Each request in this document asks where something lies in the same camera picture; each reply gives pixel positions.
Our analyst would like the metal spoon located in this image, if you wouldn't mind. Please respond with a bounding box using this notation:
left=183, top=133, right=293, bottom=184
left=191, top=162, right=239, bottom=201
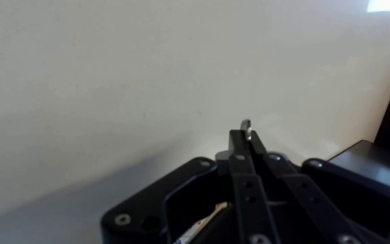
left=240, top=119, right=253, bottom=141

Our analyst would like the white patterned plate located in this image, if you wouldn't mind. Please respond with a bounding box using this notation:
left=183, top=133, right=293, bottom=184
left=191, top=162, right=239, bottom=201
left=174, top=202, right=230, bottom=244

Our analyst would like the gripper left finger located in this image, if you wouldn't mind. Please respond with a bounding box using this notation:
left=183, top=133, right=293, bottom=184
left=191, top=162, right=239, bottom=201
left=100, top=130, right=281, bottom=244

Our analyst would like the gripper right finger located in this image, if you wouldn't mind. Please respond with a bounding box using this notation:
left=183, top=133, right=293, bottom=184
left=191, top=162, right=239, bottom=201
left=249, top=130, right=390, bottom=244

